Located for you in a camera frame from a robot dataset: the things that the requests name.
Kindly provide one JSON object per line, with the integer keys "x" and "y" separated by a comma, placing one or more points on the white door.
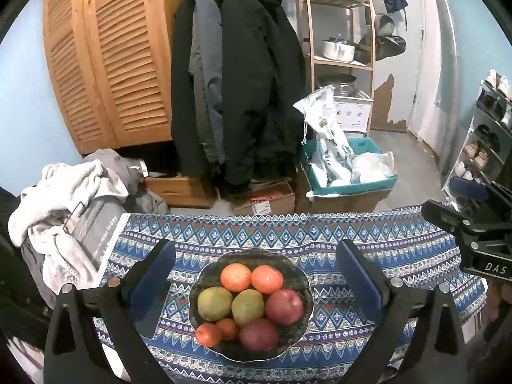
{"x": 432, "y": 48}

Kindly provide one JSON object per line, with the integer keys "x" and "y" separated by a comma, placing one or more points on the white plastic basket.
{"x": 354, "y": 114}

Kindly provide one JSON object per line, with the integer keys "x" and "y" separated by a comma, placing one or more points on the large cardboard box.
{"x": 344, "y": 202}

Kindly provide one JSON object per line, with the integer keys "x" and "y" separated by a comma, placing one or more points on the wooden drawer box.
{"x": 176, "y": 192}

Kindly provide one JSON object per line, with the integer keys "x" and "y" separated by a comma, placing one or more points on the blue patterned tablecloth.
{"x": 240, "y": 232}

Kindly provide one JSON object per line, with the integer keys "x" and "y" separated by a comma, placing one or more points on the red apple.
{"x": 284, "y": 306}
{"x": 259, "y": 334}

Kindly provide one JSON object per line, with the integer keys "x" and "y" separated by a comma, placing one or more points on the rows of assorted shoes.
{"x": 480, "y": 156}

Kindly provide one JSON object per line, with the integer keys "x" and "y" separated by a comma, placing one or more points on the small cardboard box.
{"x": 264, "y": 208}

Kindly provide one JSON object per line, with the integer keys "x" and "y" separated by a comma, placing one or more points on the dark glass bowl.
{"x": 208, "y": 272}

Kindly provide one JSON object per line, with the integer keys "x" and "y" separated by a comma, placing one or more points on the large black hooded jacket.
{"x": 256, "y": 88}

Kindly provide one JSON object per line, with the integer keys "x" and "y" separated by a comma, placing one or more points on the metal pot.
{"x": 338, "y": 84}

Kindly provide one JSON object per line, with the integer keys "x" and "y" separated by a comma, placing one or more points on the grey sweatshirt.
{"x": 112, "y": 164}

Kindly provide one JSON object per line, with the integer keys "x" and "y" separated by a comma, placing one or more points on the white fleece blanket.
{"x": 60, "y": 196}

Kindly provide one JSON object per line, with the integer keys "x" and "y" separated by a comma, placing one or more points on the large orange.
{"x": 267, "y": 279}
{"x": 236, "y": 276}

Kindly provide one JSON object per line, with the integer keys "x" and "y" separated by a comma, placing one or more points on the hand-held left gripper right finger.
{"x": 360, "y": 280}

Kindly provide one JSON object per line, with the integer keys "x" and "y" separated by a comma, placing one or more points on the small tangerine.
{"x": 208, "y": 335}
{"x": 228, "y": 328}

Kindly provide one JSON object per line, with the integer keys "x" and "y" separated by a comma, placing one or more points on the wooden shelf unit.
{"x": 308, "y": 28}

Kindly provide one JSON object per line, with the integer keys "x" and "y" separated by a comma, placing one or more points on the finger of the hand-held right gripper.
{"x": 470, "y": 189}
{"x": 448, "y": 214}

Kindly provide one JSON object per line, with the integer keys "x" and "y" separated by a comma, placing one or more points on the black hanging pan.
{"x": 390, "y": 46}

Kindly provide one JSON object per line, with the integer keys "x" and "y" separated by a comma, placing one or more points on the black phone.
{"x": 156, "y": 324}

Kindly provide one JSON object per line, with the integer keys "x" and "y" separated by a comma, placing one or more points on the grey jacket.
{"x": 204, "y": 48}

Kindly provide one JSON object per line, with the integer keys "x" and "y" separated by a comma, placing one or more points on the thin black jacket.
{"x": 182, "y": 88}

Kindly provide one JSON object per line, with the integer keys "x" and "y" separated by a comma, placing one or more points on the white cooking pot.
{"x": 338, "y": 50}

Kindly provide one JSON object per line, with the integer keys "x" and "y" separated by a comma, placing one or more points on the silver hanging pan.
{"x": 384, "y": 26}

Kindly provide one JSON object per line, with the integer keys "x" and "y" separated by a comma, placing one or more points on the wooden louvered wardrobe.
{"x": 120, "y": 68}

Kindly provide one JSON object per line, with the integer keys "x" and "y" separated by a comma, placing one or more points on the clear plastic bag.
{"x": 372, "y": 166}

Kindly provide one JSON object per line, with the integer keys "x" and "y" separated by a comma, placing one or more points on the grey shoe rack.
{"x": 480, "y": 118}

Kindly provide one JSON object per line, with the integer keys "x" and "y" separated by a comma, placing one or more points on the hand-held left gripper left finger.
{"x": 154, "y": 276}

